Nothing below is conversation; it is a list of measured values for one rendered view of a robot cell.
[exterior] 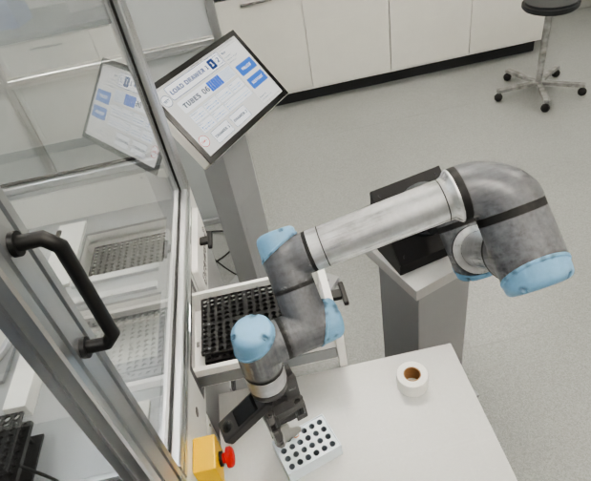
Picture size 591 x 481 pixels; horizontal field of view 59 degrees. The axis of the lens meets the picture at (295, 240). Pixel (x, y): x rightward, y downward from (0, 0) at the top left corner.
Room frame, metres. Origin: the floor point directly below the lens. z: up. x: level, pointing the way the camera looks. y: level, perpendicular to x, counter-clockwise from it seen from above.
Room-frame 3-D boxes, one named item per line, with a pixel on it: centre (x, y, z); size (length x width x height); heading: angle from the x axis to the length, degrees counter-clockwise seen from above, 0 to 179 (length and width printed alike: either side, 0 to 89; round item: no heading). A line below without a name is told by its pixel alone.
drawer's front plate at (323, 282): (0.86, -0.05, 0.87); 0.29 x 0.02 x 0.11; 1
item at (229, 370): (0.85, 0.16, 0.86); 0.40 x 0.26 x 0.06; 91
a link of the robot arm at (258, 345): (0.58, 0.10, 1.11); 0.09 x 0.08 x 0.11; 104
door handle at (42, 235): (0.42, 0.25, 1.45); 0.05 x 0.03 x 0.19; 91
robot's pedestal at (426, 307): (1.13, -0.37, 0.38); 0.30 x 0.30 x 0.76; 22
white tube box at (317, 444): (0.56, 0.06, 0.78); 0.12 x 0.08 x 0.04; 109
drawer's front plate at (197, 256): (1.16, 0.28, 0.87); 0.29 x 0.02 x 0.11; 1
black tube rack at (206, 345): (0.85, 0.15, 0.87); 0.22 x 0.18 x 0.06; 91
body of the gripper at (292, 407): (0.58, 0.10, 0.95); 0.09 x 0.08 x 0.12; 109
